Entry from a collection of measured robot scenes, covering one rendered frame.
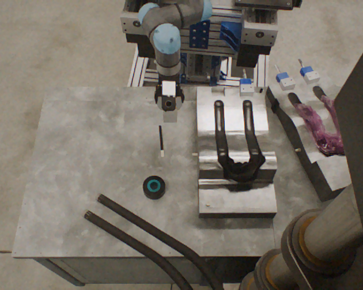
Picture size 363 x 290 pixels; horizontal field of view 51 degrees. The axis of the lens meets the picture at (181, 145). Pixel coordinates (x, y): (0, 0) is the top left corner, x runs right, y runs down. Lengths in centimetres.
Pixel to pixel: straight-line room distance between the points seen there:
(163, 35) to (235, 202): 60
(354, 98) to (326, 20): 291
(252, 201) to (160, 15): 67
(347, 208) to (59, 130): 128
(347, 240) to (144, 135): 111
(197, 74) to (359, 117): 193
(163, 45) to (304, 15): 221
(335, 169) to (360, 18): 209
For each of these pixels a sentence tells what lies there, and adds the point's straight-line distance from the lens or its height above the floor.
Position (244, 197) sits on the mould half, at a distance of 133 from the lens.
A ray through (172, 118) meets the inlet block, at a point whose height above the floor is 92.
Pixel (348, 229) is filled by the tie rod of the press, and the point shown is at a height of 168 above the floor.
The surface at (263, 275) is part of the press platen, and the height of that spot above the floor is 129.
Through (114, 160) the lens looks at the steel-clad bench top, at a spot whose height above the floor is 80.
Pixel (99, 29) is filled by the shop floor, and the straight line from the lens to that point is 304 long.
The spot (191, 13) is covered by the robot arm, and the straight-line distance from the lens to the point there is 122.
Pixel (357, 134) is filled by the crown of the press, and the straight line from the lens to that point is 32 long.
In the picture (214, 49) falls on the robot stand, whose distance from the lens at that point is 187.
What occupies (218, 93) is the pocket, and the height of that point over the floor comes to 86.
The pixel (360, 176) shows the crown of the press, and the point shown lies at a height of 183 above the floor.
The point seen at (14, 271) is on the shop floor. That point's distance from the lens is 230.
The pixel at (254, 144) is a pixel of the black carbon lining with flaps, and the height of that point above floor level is 90.
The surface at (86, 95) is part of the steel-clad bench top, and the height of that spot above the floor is 80.
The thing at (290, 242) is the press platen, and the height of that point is 154.
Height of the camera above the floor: 209
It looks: 61 degrees down
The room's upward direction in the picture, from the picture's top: straight up
